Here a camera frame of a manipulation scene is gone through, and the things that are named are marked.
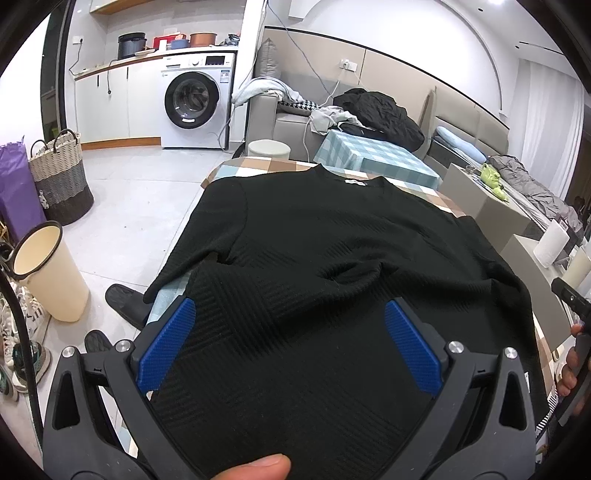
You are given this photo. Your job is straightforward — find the black knit sweater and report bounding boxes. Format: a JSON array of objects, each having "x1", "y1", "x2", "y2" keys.
[{"x1": 142, "y1": 163, "x2": 548, "y2": 480}]

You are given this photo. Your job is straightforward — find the white grey clothes pile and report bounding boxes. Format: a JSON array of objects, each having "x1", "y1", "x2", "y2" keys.
[{"x1": 308, "y1": 106, "x2": 363, "y2": 136}]

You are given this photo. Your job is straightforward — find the person's right hand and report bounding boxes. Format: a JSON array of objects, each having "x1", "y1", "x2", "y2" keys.
[{"x1": 557, "y1": 324, "x2": 586, "y2": 416}]

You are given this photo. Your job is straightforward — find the person's left hand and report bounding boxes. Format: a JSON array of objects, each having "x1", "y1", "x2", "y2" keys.
[{"x1": 212, "y1": 454, "x2": 291, "y2": 480}]

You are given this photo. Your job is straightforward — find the black slipper near table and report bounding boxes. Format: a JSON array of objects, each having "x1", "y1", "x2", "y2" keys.
[{"x1": 105, "y1": 284, "x2": 152, "y2": 330}]

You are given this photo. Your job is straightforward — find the black slipper farther left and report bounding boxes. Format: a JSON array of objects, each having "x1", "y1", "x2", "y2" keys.
[{"x1": 84, "y1": 330, "x2": 113, "y2": 353}]

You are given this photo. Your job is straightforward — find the white paper towel roll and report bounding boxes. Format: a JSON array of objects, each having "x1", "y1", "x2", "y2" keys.
[{"x1": 533, "y1": 220, "x2": 569, "y2": 268}]

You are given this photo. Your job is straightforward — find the plaid brown blue tablecloth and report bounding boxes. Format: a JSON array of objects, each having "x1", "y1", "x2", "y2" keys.
[{"x1": 110, "y1": 156, "x2": 560, "y2": 462}]

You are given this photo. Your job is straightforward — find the sneakers on floor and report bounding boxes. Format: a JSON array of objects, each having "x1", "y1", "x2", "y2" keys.
[{"x1": 0, "y1": 280, "x2": 52, "y2": 402}]

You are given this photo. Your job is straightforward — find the grey crumpled blanket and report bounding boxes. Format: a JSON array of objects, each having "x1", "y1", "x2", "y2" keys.
[{"x1": 487, "y1": 155, "x2": 584, "y2": 235}]

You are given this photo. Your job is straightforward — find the green toy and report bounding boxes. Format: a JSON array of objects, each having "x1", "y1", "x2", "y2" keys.
[{"x1": 480, "y1": 164, "x2": 508, "y2": 202}]

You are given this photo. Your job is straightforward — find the cream plastic waste bin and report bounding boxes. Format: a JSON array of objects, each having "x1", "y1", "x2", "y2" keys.
[{"x1": 9, "y1": 221, "x2": 89, "y2": 323}]

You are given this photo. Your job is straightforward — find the grey cabinet box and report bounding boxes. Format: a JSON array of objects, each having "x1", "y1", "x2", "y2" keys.
[{"x1": 439, "y1": 164, "x2": 543, "y2": 252}]

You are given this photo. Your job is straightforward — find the light blue pillow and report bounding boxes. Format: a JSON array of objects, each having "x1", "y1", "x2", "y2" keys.
[{"x1": 435, "y1": 126, "x2": 487, "y2": 164}]

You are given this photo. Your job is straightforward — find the purple bag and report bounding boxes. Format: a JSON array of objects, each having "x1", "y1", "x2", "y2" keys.
[{"x1": 0, "y1": 141, "x2": 46, "y2": 243}]

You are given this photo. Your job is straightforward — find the woven grey laundry basket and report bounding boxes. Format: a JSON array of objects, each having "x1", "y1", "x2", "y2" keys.
[{"x1": 28, "y1": 129, "x2": 94, "y2": 226}]

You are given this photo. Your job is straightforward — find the white round stool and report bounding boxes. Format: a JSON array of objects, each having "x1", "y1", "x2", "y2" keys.
[{"x1": 247, "y1": 139, "x2": 290, "y2": 159}]

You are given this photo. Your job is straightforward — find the white kitchen cabinet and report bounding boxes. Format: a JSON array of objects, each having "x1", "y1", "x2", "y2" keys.
[{"x1": 74, "y1": 60, "x2": 163, "y2": 150}]

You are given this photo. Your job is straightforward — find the black quilted jacket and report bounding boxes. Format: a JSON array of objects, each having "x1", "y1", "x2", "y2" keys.
[{"x1": 332, "y1": 88, "x2": 425, "y2": 152}]

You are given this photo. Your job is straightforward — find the grey sofa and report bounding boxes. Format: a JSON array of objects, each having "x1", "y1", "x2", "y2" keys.
[{"x1": 246, "y1": 36, "x2": 366, "y2": 160}]

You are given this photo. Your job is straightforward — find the white front-load washing machine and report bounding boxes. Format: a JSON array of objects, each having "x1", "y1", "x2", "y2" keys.
[{"x1": 159, "y1": 50, "x2": 236, "y2": 150}]

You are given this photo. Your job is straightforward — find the black cooking pot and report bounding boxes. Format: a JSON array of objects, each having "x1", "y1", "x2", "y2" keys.
[{"x1": 117, "y1": 32, "x2": 146, "y2": 60}]

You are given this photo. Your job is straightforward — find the copper pot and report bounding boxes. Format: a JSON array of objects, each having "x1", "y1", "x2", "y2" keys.
[{"x1": 189, "y1": 32, "x2": 217, "y2": 48}]

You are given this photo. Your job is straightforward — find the black cable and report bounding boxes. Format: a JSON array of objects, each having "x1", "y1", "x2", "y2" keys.
[{"x1": 0, "y1": 269, "x2": 45, "y2": 455}]

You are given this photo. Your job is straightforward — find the white wall socket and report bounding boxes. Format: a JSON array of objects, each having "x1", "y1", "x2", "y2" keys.
[{"x1": 339, "y1": 59, "x2": 358, "y2": 73}]

